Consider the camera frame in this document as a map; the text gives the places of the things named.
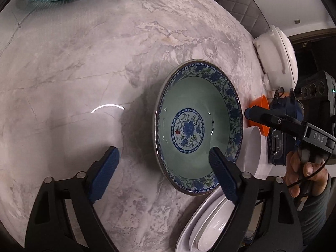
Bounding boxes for person's right forearm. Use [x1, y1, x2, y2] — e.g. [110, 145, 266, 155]
[294, 175, 335, 252]

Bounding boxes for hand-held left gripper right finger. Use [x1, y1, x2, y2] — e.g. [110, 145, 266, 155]
[208, 146, 306, 252]

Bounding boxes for dark grey quilted chair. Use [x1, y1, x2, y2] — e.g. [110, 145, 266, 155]
[219, 0, 271, 38]

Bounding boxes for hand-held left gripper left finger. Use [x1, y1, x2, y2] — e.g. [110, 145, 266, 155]
[25, 146, 120, 252]

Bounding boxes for medium white plate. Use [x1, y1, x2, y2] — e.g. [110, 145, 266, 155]
[188, 194, 231, 252]

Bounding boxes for white purple rice cooker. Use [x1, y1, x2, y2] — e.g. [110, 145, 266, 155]
[252, 25, 299, 90]

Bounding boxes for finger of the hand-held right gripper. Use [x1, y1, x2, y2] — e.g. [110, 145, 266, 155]
[244, 106, 307, 137]

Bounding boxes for person's right hand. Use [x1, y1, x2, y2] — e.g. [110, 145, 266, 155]
[285, 151, 330, 198]

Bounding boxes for small white plate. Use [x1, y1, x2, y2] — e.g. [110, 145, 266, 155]
[196, 198, 237, 252]

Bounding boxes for plain white bowl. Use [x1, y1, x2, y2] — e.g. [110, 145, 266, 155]
[241, 126, 263, 175]

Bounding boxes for orange bowl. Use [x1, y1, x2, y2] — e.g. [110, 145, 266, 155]
[248, 96, 271, 137]

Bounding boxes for stack of white plates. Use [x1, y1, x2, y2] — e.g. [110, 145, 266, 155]
[175, 186, 227, 252]

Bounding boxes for blue floral patterned bowl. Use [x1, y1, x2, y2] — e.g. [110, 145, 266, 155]
[154, 60, 244, 196]

